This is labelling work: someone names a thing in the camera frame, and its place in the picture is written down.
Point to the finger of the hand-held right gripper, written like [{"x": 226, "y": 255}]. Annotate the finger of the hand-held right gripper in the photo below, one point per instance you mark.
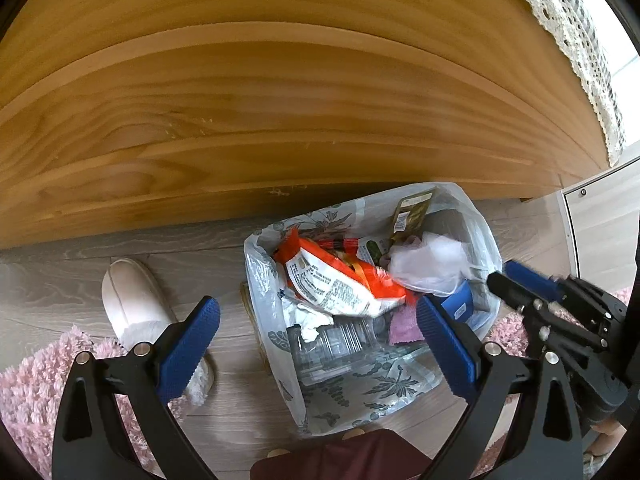
[
  {"x": 530, "y": 277},
  {"x": 505, "y": 287}
]

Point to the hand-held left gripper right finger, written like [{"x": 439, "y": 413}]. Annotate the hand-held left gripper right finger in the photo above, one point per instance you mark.
[{"x": 447, "y": 350}]

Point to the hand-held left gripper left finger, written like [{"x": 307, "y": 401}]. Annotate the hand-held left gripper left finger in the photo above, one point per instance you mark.
[{"x": 187, "y": 345}]

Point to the blue cardboard box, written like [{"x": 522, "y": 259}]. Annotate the blue cardboard box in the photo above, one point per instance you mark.
[{"x": 457, "y": 305}]

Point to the white tissue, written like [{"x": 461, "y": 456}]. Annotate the white tissue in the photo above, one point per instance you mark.
[
  {"x": 310, "y": 317},
  {"x": 430, "y": 265}
]

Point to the bin with floral plastic liner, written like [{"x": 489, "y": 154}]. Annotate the bin with floral plastic liner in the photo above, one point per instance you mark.
[{"x": 380, "y": 390}]

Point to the clear plastic bottle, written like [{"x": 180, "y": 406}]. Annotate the clear plastic bottle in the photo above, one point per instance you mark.
[{"x": 340, "y": 345}]

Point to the gold snack packet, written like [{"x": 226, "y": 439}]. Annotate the gold snack packet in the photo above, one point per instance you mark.
[{"x": 412, "y": 210}]

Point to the orange red snack packet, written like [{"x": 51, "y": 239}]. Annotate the orange red snack packet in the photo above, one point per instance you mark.
[{"x": 330, "y": 285}]

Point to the person's right hand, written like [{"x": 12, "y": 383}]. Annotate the person's right hand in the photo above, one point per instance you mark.
[{"x": 610, "y": 430}]

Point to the pink shaggy rug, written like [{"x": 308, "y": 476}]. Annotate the pink shaggy rug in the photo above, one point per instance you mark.
[
  {"x": 505, "y": 335},
  {"x": 30, "y": 390}
]

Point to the beige fluffy slipper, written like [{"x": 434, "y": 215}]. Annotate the beige fluffy slipper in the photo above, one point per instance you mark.
[{"x": 135, "y": 300}]

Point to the person's maroon trousers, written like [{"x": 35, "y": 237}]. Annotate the person's maroon trousers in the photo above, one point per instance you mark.
[{"x": 350, "y": 460}]

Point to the wooden bed frame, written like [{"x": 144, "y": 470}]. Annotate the wooden bed frame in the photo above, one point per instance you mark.
[{"x": 250, "y": 110}]

